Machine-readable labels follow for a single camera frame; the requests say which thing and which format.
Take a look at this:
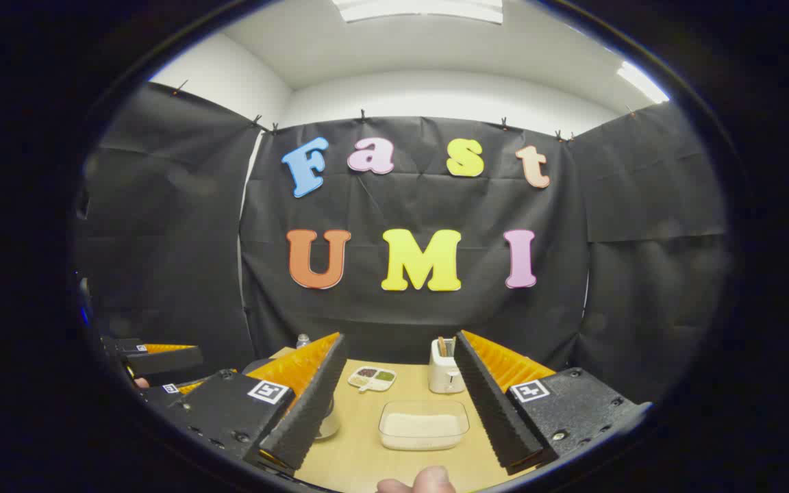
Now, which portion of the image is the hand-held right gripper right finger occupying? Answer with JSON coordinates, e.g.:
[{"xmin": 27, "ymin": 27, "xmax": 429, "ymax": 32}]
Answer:
[{"xmin": 453, "ymin": 330, "xmax": 652, "ymax": 476}]

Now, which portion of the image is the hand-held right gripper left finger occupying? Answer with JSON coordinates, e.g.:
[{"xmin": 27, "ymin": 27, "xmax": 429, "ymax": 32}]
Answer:
[{"xmin": 162, "ymin": 333, "xmax": 349, "ymax": 475}]

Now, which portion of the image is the clear container of rice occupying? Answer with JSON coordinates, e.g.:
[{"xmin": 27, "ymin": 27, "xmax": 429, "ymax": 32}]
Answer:
[{"xmin": 378, "ymin": 400, "xmax": 471, "ymax": 451}]

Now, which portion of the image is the white toaster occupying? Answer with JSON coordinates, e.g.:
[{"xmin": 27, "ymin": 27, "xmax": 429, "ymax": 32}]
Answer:
[{"xmin": 428, "ymin": 337, "xmax": 465, "ymax": 394}]

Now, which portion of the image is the white divided dish with beans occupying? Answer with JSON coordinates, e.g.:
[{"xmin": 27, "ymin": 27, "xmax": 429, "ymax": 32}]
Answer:
[{"xmin": 347, "ymin": 366, "xmax": 397, "ymax": 393}]

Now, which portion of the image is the black backdrop cloth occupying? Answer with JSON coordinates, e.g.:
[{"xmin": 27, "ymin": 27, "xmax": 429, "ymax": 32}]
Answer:
[{"xmin": 73, "ymin": 82, "xmax": 731, "ymax": 405}]

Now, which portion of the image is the ceiling light panel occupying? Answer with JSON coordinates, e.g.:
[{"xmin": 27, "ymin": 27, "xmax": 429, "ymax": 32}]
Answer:
[
  {"xmin": 617, "ymin": 62, "xmax": 671, "ymax": 105},
  {"xmin": 331, "ymin": 0, "xmax": 505, "ymax": 25}
]

